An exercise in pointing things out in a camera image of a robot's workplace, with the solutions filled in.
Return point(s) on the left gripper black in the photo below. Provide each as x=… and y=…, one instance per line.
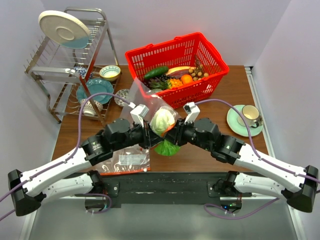
x=149, y=138

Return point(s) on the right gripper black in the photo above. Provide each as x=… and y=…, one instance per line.
x=175, y=134

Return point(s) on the toy napa cabbage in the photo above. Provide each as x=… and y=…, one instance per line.
x=162, y=121

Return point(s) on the zip bag red zipper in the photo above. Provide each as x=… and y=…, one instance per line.
x=139, y=93

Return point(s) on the toy longan bunch brown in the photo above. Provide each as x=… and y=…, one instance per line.
x=197, y=73

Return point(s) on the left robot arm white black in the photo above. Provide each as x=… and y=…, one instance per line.
x=31, y=189

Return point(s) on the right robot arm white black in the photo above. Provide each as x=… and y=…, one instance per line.
x=295, y=184

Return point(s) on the black white patterned bowl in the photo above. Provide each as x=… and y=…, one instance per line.
x=122, y=94

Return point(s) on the toy pineapple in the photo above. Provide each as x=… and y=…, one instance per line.
x=174, y=83

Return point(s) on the toy dark grapes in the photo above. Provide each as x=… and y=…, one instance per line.
x=160, y=82

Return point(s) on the toy orange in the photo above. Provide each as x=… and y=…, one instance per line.
x=186, y=79

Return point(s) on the mint green saucer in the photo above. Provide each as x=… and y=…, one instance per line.
x=231, y=118

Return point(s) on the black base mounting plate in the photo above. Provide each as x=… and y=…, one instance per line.
x=156, y=188

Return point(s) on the toy meat slice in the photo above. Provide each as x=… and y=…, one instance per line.
x=178, y=71

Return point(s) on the blue patterned white bowl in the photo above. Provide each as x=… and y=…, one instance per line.
x=88, y=109

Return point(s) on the toy cucumber green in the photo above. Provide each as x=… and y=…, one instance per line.
x=156, y=72

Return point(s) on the teal scalloped plate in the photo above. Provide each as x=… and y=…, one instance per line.
x=96, y=85

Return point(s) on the yellow rim teal bowl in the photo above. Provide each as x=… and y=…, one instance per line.
x=110, y=73

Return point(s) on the cream speckled mug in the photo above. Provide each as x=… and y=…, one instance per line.
x=252, y=117

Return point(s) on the red plastic shopping basket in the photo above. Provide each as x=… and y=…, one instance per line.
x=192, y=50

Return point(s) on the metal dish rack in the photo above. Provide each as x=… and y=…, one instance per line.
x=52, y=65

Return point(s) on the small blue patterned dish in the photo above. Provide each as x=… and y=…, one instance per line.
x=82, y=70

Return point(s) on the large white blue plate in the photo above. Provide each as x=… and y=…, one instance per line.
x=64, y=29

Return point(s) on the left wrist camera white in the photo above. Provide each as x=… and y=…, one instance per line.
x=138, y=114

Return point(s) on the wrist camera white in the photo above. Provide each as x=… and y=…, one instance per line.
x=138, y=114
x=192, y=111

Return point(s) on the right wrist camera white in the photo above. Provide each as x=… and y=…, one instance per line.
x=192, y=111

